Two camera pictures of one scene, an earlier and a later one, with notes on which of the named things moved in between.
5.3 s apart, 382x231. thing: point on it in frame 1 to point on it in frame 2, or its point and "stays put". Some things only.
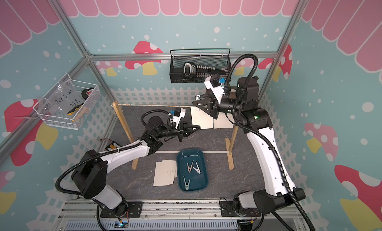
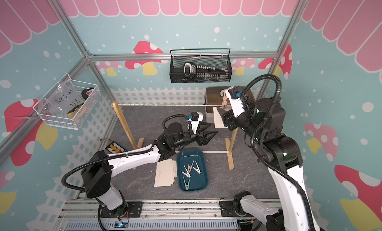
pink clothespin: [189, 168] stays put
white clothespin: [198, 170] stays put
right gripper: [215, 112] to [229, 118]
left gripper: [183, 130] to [204, 140]
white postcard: [175, 174] stays put
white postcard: [162, 175] stays put
